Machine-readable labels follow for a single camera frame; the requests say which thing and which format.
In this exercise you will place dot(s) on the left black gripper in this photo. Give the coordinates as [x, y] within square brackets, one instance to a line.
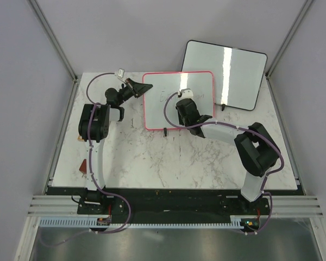
[138, 89]

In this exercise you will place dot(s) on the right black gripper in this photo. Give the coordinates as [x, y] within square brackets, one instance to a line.
[181, 120]

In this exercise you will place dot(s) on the pink framed whiteboard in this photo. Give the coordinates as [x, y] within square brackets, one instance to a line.
[164, 85]

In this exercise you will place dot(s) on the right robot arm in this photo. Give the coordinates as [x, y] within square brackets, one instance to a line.
[257, 150]

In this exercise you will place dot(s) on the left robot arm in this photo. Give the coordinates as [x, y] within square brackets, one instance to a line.
[94, 126]

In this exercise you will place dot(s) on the black framed whiteboard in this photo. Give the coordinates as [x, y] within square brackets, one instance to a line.
[237, 72]

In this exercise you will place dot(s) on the red-brown plug adapter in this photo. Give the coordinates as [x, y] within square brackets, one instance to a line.
[83, 167]

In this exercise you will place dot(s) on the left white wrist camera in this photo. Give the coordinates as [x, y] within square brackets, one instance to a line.
[120, 74]

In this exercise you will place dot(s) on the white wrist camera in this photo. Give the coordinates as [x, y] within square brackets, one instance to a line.
[185, 93]
[120, 74]

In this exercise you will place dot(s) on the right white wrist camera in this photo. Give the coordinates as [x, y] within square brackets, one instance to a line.
[185, 93]

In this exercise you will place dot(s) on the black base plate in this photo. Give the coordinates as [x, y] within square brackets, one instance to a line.
[170, 205]

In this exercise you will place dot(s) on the aluminium rail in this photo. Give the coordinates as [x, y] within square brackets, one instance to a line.
[296, 207]

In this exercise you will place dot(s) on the white slotted cable duct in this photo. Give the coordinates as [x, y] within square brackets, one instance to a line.
[95, 222]

